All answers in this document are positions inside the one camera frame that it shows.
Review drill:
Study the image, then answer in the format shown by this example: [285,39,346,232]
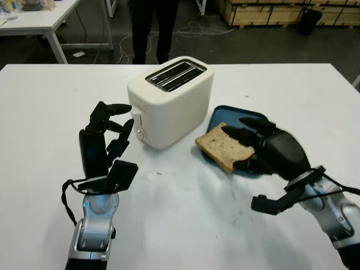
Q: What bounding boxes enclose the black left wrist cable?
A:
[61,178,113,226]

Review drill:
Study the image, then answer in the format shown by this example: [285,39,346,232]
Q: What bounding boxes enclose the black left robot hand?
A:
[78,100,136,181]

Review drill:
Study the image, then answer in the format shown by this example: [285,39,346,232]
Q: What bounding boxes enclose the black waste bin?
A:
[297,9,323,36]

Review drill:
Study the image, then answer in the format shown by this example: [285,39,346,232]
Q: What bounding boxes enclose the brown bread slice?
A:
[195,122,256,173]

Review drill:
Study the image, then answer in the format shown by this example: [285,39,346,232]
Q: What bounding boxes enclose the wooden shipping crate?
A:
[305,0,360,28]
[223,0,306,29]

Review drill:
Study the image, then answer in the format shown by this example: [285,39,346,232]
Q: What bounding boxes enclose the person in dark clothes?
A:
[130,0,179,65]

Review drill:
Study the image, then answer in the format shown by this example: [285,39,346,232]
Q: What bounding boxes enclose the white floor cable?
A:
[116,21,234,64]

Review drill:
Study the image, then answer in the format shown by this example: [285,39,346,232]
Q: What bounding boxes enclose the white office table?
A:
[0,0,115,65]

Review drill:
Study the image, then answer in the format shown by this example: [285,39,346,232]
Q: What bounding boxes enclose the clear bottle yellow label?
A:
[0,0,19,20]

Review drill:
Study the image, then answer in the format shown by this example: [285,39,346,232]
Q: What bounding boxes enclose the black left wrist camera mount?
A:
[78,159,139,195]

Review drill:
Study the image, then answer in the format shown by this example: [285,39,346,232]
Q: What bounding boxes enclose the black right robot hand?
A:
[220,116,312,181]

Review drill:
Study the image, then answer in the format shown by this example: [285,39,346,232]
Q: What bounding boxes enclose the dark blue plastic tray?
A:
[201,105,275,178]

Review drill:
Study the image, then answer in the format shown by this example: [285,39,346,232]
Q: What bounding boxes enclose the white two-slot toaster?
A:
[126,55,215,149]

